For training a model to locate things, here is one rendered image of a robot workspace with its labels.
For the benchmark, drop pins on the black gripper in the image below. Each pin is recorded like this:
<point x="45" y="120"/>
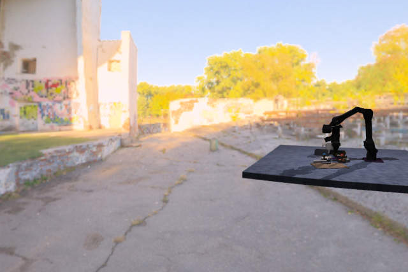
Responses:
<point x="335" y="142"/>

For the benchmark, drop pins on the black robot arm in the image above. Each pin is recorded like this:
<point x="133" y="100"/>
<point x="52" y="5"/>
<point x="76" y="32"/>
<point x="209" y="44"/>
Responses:
<point x="367" y="114"/>

